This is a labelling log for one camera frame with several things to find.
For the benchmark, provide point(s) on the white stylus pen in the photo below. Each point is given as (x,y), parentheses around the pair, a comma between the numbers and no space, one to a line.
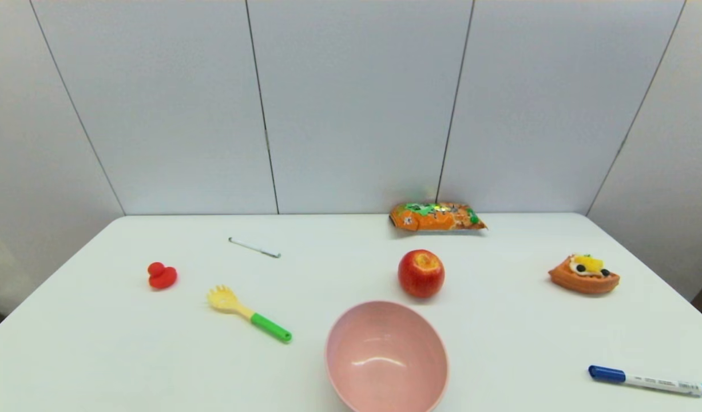
(253,247)

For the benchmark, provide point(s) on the orange green snack bag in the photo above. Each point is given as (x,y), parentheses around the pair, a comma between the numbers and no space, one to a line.
(436,217)

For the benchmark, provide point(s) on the red apple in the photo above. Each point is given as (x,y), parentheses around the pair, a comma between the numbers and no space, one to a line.
(421,276)

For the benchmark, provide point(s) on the yellow green pasta spoon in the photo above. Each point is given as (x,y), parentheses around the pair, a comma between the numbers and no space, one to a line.
(225,299)

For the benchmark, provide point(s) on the pink bowl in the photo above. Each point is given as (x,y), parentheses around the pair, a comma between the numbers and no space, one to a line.
(385,360)

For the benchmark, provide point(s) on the red rubber duck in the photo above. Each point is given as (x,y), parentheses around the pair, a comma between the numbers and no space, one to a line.
(163,278)

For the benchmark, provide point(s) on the orange waffle toy with fruit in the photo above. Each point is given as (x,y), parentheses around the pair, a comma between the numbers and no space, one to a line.
(582,279)

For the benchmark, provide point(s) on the blue white marker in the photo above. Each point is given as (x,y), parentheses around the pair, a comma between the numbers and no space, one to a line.
(642,380)

